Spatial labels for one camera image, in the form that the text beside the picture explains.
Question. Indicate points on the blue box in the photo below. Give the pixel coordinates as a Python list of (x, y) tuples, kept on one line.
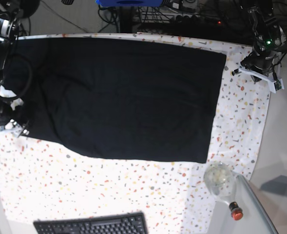
[(129, 3)]

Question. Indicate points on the clear glass bottle red cap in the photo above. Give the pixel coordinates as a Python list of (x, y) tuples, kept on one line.
[(221, 184)]

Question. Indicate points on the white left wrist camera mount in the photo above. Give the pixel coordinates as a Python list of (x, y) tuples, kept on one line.
[(275, 83)]

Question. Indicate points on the black computer keyboard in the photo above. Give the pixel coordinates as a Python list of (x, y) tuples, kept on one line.
[(133, 223)]

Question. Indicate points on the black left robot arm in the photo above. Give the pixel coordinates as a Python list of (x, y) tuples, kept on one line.
[(268, 36)]

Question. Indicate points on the black power strip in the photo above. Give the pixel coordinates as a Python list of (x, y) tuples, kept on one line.
[(165, 18)]

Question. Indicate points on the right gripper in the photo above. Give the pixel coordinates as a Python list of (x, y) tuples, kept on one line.
[(7, 113)]

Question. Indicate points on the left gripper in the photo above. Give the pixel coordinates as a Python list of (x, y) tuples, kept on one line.
[(262, 62)]

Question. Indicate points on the black t-shirt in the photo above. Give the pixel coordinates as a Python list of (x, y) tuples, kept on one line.
[(119, 99)]

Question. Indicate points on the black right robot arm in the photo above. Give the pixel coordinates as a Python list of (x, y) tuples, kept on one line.
[(11, 14)]

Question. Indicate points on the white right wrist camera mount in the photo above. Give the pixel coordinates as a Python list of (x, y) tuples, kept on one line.
[(14, 129)]

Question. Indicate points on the terrazzo pattern tablecloth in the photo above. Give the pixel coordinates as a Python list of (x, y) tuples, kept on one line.
[(44, 180)]

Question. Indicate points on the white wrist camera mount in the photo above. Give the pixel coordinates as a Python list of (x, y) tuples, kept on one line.
[(14, 129), (275, 83)]

